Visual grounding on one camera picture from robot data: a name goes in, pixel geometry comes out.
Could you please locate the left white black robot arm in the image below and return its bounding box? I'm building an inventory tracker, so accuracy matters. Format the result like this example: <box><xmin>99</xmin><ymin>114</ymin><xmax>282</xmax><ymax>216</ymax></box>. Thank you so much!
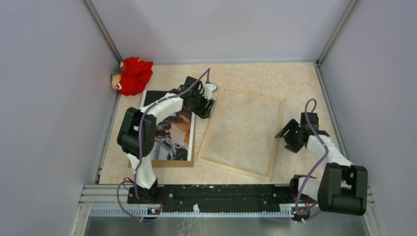
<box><xmin>117</xmin><ymin>76</ymin><xmax>218</xmax><ymax>203</ymax></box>

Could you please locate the aluminium front rail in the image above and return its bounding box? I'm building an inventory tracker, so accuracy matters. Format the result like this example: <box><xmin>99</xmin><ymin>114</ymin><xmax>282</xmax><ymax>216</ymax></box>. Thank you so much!
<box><xmin>72</xmin><ymin>184</ymin><xmax>386</xmax><ymax>236</ymax></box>

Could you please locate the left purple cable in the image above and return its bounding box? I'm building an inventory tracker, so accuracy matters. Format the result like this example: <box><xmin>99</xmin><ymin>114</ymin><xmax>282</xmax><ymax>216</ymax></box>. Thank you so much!
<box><xmin>116</xmin><ymin>67</ymin><xmax>211</xmax><ymax>223</ymax></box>

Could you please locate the light wooden picture frame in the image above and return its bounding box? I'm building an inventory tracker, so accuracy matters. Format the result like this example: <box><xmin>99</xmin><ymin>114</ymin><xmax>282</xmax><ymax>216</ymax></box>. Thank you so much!
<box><xmin>197</xmin><ymin>86</ymin><xmax>284</xmax><ymax>182</ymax></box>

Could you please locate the brown cardboard backing board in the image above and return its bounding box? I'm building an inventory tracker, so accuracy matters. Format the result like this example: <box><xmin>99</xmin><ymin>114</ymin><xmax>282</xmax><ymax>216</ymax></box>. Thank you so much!
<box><xmin>127</xmin><ymin>94</ymin><xmax>196</xmax><ymax>168</ymax></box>

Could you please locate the clear acrylic sheet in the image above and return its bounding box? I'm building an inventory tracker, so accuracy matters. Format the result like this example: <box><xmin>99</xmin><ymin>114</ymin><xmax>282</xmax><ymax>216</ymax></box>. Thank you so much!
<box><xmin>203</xmin><ymin>90</ymin><xmax>280</xmax><ymax>177</ymax></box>

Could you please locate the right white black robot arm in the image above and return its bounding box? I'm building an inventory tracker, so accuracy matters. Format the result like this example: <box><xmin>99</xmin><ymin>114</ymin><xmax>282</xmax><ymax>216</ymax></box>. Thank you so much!
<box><xmin>275</xmin><ymin>112</ymin><xmax>368</xmax><ymax>216</ymax></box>

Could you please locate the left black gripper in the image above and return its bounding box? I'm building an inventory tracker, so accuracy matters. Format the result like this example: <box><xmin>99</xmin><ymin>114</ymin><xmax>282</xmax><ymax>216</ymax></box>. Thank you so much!
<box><xmin>190</xmin><ymin>89</ymin><xmax>215</xmax><ymax>119</ymax></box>

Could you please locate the red cloth doll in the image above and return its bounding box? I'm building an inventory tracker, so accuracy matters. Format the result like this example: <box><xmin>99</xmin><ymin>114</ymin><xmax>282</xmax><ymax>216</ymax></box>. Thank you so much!
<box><xmin>111</xmin><ymin>57</ymin><xmax>153</xmax><ymax>96</ymax></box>

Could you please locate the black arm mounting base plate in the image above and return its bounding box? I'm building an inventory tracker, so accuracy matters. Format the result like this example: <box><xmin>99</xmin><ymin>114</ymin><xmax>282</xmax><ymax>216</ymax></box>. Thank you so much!
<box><xmin>127</xmin><ymin>184</ymin><xmax>322</xmax><ymax>214</ymax></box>

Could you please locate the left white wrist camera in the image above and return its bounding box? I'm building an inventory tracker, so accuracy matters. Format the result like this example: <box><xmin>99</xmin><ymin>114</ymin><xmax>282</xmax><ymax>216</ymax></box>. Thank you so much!
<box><xmin>203</xmin><ymin>83</ymin><xmax>218</xmax><ymax>100</ymax></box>

